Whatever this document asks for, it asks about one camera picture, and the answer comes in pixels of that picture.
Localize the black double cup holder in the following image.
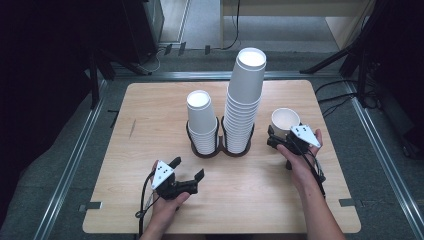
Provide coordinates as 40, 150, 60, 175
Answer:
185, 115, 256, 159

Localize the person's right hand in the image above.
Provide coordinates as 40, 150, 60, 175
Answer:
276, 129, 324, 191

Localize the left hand-held gripper cable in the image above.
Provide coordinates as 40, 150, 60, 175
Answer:
134, 171, 158, 240

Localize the tall stack of white cups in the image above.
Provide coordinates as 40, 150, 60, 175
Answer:
222, 47, 268, 154

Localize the black hanging cable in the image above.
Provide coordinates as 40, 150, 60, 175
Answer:
221, 0, 242, 51

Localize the black floor cable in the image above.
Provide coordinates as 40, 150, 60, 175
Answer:
318, 93, 357, 104
314, 79, 351, 96
321, 96, 354, 118

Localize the aluminium frame rail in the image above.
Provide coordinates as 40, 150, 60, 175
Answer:
33, 79, 108, 240
344, 79, 424, 240

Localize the dark curtain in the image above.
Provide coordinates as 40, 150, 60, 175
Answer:
0, 0, 101, 214

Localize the light wooden desk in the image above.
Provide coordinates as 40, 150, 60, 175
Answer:
219, 0, 376, 51

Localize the short stack of white cups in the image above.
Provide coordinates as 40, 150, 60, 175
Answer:
185, 89, 219, 156

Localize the right hand-held gripper cable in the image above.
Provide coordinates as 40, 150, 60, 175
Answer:
289, 136, 328, 199

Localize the person's left hand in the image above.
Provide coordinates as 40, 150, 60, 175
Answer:
149, 159, 191, 221

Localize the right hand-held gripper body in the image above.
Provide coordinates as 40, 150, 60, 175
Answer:
266, 124, 322, 156

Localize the black tripod stand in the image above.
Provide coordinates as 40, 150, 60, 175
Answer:
299, 0, 384, 108

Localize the white floor cable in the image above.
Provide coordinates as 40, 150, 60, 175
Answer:
141, 46, 168, 74

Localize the hand-held gripper cable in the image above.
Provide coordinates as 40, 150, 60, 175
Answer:
289, 136, 328, 199
134, 171, 158, 240

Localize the black metal stand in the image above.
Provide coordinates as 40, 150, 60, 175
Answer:
88, 49, 153, 109

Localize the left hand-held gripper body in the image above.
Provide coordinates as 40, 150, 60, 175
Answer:
151, 160, 199, 201

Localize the single white paper cup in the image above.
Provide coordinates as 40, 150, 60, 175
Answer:
270, 107, 302, 139

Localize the black cabinet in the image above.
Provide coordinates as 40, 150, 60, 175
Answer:
121, 0, 165, 64

